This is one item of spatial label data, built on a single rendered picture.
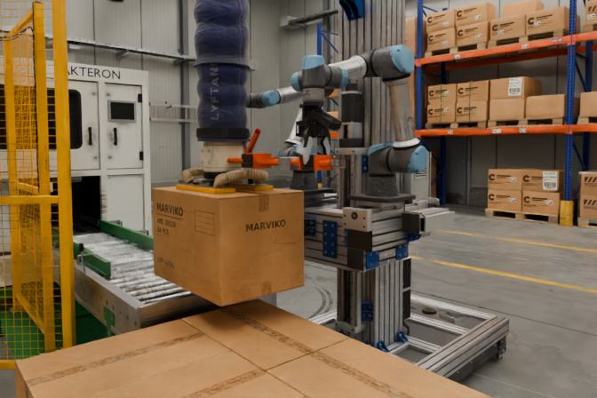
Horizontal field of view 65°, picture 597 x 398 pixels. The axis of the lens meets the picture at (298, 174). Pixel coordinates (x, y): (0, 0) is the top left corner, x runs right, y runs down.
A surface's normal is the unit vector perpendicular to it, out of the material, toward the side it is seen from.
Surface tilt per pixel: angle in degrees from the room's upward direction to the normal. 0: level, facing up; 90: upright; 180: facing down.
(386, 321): 90
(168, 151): 90
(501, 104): 87
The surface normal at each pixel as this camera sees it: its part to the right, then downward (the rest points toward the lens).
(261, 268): 0.65, 0.04
